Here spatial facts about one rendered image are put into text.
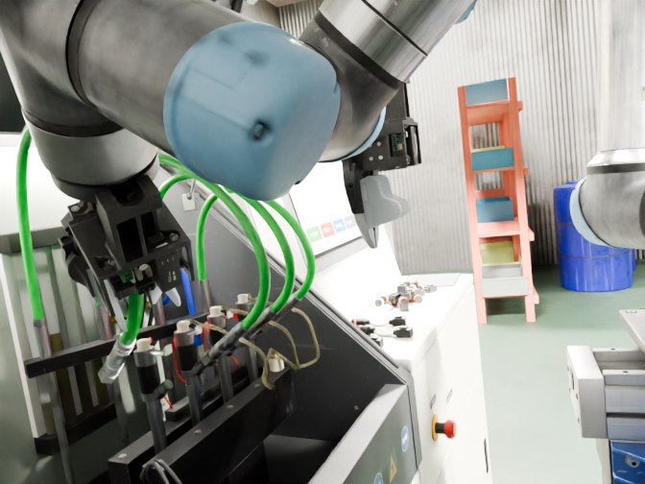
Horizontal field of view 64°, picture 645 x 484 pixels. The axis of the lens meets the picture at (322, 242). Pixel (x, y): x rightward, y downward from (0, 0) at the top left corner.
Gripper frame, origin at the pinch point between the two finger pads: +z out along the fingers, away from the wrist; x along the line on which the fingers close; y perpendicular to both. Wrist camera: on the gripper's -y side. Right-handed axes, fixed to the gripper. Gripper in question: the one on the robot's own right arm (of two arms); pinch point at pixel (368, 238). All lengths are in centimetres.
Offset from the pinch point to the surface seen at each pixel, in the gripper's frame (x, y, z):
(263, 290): -4.6, -13.7, 5.3
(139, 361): -13.3, -28.8, 12.3
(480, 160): 358, -35, -7
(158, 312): 3.4, -40.4, 10.5
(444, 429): 32, -1, 42
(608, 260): 451, 53, 94
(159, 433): -12.5, -28.3, 22.8
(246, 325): -4.6, -17.3, 10.1
